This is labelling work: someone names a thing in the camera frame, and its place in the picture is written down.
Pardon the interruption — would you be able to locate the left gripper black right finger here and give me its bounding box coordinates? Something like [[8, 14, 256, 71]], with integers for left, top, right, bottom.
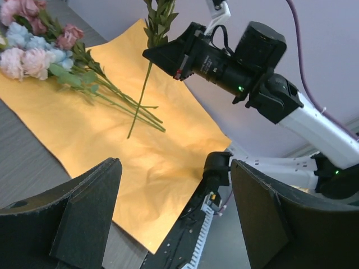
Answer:
[[231, 160, 358, 268]]

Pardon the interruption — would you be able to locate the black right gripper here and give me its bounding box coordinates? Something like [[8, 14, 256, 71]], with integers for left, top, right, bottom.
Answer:
[[142, 22, 252, 95]]

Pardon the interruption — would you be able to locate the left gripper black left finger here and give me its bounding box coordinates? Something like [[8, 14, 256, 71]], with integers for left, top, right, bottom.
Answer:
[[1, 158, 122, 268]]

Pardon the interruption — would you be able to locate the brown rose stem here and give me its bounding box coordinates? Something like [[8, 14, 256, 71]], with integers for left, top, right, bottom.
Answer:
[[127, 0, 178, 137]]

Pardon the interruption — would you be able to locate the orange wrapping paper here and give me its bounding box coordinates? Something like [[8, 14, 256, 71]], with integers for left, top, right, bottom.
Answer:
[[1, 20, 230, 253]]

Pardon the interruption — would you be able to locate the artificial flower bouquet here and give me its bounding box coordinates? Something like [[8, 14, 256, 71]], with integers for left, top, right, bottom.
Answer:
[[1, 1, 165, 132]]

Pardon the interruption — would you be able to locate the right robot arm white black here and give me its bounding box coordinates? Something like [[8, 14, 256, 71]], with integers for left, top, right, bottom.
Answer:
[[143, 21, 358, 200]]

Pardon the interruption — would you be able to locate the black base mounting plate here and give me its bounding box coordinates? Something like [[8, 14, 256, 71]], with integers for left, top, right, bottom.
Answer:
[[141, 179, 222, 269]]

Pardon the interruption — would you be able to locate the white slotted cable duct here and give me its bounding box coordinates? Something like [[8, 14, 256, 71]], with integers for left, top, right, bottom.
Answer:
[[182, 192, 216, 269]]

